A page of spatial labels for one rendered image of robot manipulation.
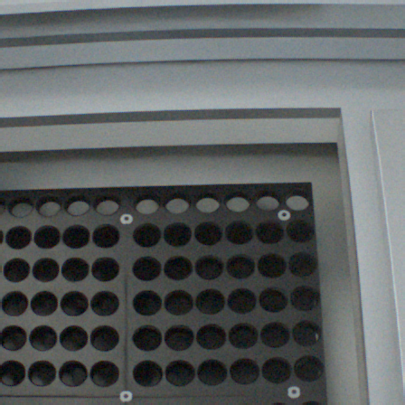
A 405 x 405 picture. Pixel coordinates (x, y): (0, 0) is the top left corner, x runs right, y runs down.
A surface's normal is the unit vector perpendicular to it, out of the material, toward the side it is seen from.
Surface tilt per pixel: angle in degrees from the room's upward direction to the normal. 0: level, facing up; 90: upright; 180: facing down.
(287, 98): 0
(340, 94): 0
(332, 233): 0
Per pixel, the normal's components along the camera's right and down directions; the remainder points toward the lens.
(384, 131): -0.01, -0.55
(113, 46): 0.02, 0.83
